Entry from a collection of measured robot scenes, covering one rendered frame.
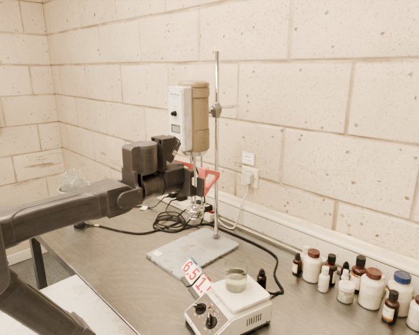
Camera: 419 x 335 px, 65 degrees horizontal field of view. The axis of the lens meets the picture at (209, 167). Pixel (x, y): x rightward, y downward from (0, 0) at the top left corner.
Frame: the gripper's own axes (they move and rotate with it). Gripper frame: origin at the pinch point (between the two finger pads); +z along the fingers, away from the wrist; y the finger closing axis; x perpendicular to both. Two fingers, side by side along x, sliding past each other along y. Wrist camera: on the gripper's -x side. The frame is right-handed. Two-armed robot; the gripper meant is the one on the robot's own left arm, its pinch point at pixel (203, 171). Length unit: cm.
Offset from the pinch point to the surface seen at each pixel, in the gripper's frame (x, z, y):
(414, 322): 37, 32, -46
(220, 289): 31.4, -0.4, -7.1
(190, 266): 37.5, 7.2, 13.5
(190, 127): -7.3, 12.8, 19.2
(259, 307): 33.5, 3.6, -17.2
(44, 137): 29, 36, 225
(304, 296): 40, 24, -19
